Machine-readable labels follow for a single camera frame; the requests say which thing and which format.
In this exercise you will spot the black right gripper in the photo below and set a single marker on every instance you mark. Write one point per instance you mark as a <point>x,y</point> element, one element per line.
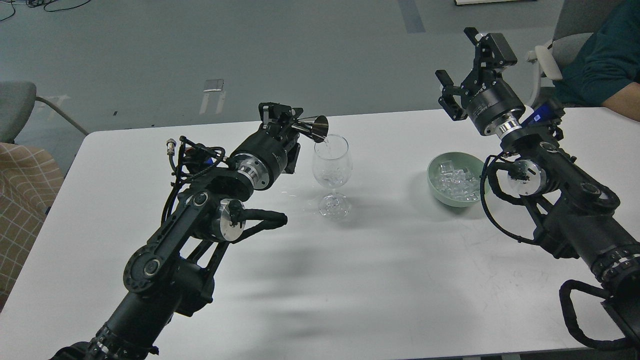
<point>493,54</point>

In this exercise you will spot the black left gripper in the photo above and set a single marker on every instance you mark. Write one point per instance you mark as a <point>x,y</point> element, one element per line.
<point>272,150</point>

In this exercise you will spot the steel double jigger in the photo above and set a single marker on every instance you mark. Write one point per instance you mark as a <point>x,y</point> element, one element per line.
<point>315,128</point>

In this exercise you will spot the clear ice cubes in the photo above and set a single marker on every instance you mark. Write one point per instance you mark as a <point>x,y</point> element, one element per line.
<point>456,183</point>

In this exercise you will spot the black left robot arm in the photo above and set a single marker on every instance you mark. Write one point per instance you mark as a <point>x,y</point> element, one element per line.
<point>174,272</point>

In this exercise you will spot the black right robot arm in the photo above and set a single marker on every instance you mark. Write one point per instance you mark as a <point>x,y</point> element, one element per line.
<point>573,213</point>

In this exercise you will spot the clear wine glass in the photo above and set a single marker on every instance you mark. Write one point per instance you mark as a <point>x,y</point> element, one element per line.
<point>332,167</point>

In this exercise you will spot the green bowl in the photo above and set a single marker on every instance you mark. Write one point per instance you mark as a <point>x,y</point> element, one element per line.
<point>462,160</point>

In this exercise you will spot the grey office chair at right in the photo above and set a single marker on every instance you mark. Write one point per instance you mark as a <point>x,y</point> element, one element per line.
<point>577,21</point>

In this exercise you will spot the person in teal sweater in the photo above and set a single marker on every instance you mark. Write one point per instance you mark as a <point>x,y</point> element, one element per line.
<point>605,72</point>

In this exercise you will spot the beige checkered cloth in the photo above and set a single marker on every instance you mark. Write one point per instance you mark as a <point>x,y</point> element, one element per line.
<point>30,180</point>

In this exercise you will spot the grey chair at left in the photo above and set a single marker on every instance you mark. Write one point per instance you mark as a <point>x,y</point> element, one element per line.
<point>17,101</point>

